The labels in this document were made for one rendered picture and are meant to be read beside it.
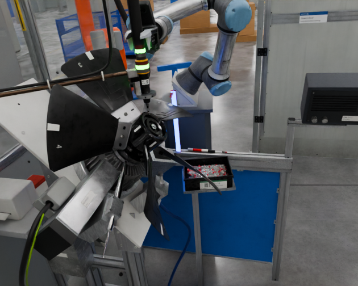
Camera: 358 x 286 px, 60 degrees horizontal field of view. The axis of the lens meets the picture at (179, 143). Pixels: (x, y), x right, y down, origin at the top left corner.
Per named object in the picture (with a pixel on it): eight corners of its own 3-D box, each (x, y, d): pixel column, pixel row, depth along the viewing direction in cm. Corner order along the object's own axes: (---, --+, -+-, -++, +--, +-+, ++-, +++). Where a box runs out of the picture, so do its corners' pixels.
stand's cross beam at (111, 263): (90, 266, 140) (88, 260, 138) (94, 259, 143) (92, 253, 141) (129, 272, 135) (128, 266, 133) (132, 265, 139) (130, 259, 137)
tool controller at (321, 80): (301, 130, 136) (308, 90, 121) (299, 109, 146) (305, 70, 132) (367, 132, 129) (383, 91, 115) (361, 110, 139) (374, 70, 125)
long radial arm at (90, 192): (86, 174, 109) (105, 157, 103) (102, 188, 110) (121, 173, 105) (34, 235, 84) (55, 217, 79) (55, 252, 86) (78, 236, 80)
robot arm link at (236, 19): (217, 77, 177) (239, -17, 131) (230, 96, 170) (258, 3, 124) (199, 83, 174) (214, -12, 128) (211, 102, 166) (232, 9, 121)
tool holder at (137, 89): (133, 101, 105) (129, 73, 100) (128, 95, 111) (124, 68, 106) (158, 96, 107) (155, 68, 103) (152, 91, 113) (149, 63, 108)
